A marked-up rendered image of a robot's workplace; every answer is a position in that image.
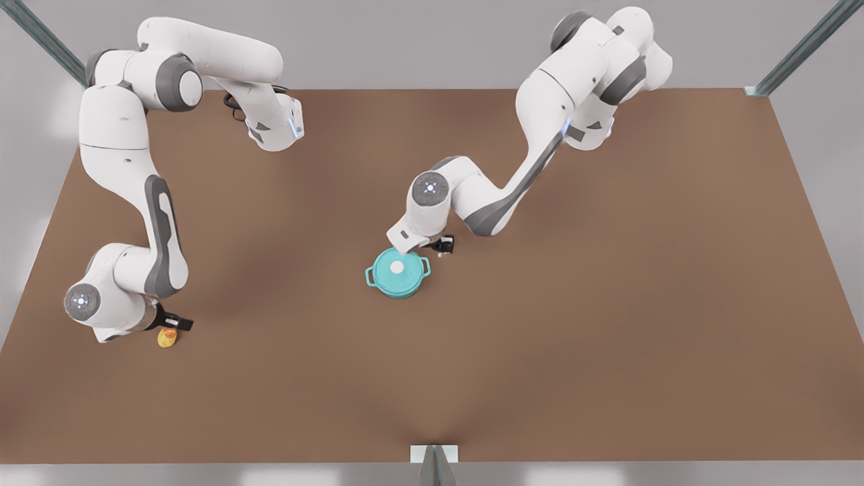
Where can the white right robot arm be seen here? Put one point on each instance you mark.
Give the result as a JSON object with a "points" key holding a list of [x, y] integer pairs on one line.
{"points": [[115, 128]]}

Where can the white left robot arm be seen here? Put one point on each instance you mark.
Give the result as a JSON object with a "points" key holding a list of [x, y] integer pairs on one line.
{"points": [[560, 94]]}

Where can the yellow potato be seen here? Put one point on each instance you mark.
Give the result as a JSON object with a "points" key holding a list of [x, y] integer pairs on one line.
{"points": [[167, 337]]}

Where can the teal lid with white knob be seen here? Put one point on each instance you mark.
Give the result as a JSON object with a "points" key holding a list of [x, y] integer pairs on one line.
{"points": [[396, 268]]}

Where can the teal pot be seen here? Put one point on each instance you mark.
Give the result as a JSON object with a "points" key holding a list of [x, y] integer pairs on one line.
{"points": [[398, 278]]}

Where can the silver frame post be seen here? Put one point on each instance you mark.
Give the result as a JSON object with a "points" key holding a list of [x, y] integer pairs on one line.
{"points": [[434, 466], [42, 37], [803, 47]]}

